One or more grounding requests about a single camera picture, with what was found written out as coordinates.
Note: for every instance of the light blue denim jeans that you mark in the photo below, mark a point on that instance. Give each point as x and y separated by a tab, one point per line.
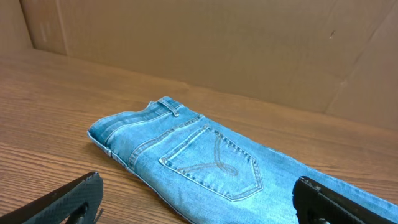
209	173

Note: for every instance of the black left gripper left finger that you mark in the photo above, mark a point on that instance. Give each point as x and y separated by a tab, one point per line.
74	203

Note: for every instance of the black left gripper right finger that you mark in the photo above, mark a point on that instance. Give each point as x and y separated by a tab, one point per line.
317	204

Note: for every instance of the brown cardboard back panel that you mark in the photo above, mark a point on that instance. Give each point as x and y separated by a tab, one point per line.
337	57

